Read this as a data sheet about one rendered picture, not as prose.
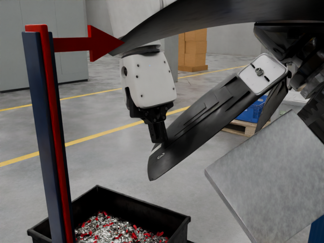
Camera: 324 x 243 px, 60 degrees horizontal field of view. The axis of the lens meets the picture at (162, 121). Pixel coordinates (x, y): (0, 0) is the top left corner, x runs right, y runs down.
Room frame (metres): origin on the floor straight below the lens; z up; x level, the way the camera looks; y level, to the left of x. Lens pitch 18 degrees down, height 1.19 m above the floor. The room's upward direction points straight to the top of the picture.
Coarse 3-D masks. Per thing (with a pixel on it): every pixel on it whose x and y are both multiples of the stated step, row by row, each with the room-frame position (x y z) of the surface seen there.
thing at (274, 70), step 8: (264, 56) 0.52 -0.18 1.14; (248, 64) 0.53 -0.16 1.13; (256, 64) 0.52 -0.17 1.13; (264, 64) 0.50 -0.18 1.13; (272, 64) 0.49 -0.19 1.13; (280, 64) 0.47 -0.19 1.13; (240, 72) 0.53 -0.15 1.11; (248, 72) 0.51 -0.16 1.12; (264, 72) 0.48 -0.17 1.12; (272, 72) 0.47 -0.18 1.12; (280, 72) 0.46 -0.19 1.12; (248, 80) 0.50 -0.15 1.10; (256, 80) 0.48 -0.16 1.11; (264, 80) 0.47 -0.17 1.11; (272, 80) 0.45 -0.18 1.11; (256, 88) 0.46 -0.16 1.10; (264, 88) 0.45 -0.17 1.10
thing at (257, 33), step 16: (256, 32) 0.50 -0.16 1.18; (272, 32) 0.47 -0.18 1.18; (272, 48) 0.48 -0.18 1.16; (288, 48) 0.45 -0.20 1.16; (304, 48) 0.45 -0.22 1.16; (320, 48) 0.41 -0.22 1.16; (288, 64) 0.50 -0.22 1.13; (304, 64) 0.42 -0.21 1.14; (320, 64) 0.40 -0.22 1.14; (304, 80) 0.42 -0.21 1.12
